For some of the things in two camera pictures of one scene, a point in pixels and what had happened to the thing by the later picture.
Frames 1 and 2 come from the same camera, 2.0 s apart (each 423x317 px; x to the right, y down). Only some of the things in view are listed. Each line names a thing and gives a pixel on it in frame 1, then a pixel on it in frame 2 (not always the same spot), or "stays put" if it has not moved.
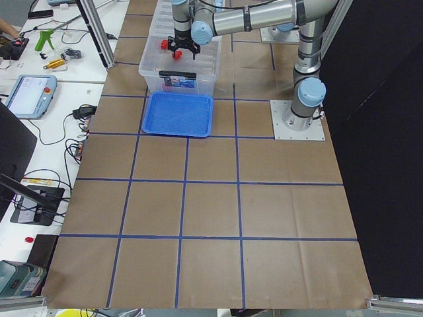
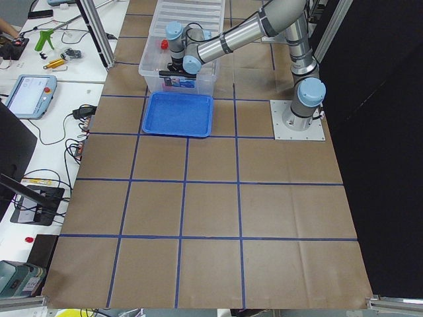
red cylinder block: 164,44 stays put
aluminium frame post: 95,22 stays put
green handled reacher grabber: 44,35 stays put
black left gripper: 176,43 → 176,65
